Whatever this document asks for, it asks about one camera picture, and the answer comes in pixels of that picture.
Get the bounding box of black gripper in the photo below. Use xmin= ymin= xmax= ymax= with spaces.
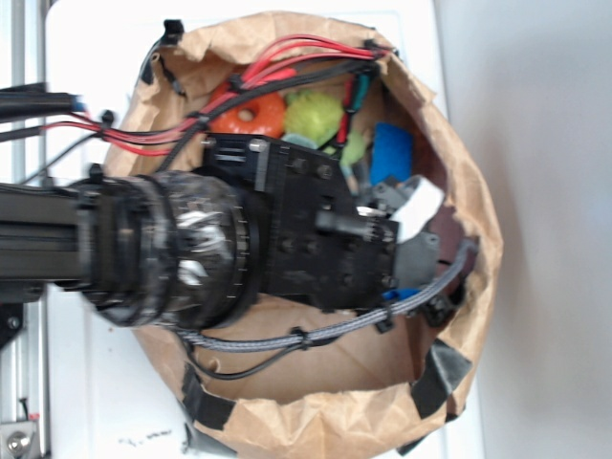
xmin=198 ymin=134 xmax=440 ymax=313

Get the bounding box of blue sponge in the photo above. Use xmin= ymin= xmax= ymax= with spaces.
xmin=370 ymin=122 xmax=413 ymax=185

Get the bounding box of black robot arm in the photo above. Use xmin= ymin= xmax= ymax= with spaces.
xmin=1 ymin=134 xmax=440 ymax=330

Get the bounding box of teal cloth rag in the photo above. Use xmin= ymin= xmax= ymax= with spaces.
xmin=281 ymin=133 xmax=318 ymax=150

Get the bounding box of green spiky toy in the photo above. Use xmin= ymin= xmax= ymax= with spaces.
xmin=284 ymin=90 xmax=367 ymax=166

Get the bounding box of brown paper bag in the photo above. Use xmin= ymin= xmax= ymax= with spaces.
xmin=122 ymin=11 xmax=503 ymax=458

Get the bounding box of white plastic tray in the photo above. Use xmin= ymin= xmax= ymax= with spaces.
xmin=43 ymin=0 xmax=484 ymax=459

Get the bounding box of grey braided cable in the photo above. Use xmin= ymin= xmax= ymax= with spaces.
xmin=179 ymin=238 xmax=479 ymax=355

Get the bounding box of orange ring toy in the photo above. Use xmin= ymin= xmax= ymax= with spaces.
xmin=209 ymin=92 xmax=286 ymax=139

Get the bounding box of red black cable bundle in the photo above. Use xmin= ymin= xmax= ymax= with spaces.
xmin=40 ymin=33 xmax=401 ymax=159

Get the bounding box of black corner bracket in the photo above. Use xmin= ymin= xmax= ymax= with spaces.
xmin=0 ymin=303 xmax=24 ymax=350

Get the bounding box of aluminium frame rail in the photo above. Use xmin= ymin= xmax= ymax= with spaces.
xmin=0 ymin=0 xmax=54 ymax=459

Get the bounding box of silver corner bracket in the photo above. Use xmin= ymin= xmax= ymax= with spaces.
xmin=1 ymin=421 xmax=41 ymax=459

